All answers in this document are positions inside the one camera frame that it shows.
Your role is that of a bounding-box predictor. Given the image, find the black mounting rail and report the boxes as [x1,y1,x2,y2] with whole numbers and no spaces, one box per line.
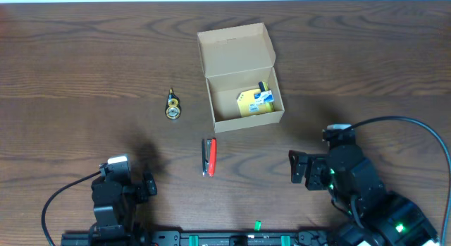
[61,230,330,246]

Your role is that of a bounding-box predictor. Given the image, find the yellow sticky notes pad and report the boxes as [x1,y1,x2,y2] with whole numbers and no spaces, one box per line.
[237,89,271,117]

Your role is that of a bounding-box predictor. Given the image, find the open cardboard box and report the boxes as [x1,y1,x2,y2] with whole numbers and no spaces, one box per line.
[197,23,285,133]

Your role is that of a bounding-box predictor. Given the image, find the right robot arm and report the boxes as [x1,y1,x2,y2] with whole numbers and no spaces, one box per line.
[288,144,439,245]

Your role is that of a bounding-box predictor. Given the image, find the red stapler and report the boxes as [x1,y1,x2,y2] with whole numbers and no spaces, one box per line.
[202,138,217,177]

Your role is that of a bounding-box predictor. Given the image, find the yellow black correction tape dispenser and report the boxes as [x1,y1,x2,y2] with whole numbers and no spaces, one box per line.
[165,88,181,120]

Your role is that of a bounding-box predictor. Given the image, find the yellow highlighter with black cap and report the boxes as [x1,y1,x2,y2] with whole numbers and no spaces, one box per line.
[259,81,274,112]

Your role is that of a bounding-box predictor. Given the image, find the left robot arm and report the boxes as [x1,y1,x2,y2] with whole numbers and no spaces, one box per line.
[92,171,157,241]

